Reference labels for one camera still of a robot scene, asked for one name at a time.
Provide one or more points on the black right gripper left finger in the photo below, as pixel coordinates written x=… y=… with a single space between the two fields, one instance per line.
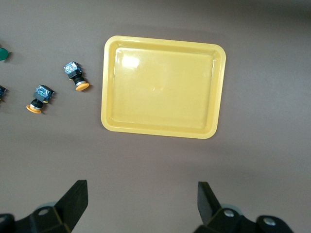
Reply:
x=73 y=201

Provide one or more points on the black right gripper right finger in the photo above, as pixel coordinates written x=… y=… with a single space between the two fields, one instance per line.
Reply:
x=209 y=208

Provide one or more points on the yellow push button switch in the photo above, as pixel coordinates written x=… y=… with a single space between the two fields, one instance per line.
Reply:
x=73 y=70
x=42 y=93

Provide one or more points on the brown table cover sheet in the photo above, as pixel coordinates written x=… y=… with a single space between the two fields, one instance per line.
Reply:
x=155 y=165

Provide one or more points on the yellow plastic tray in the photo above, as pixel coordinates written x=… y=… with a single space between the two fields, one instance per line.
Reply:
x=160 y=89

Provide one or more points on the green push button switch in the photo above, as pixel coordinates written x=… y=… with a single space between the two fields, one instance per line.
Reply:
x=2 y=91
x=3 y=54

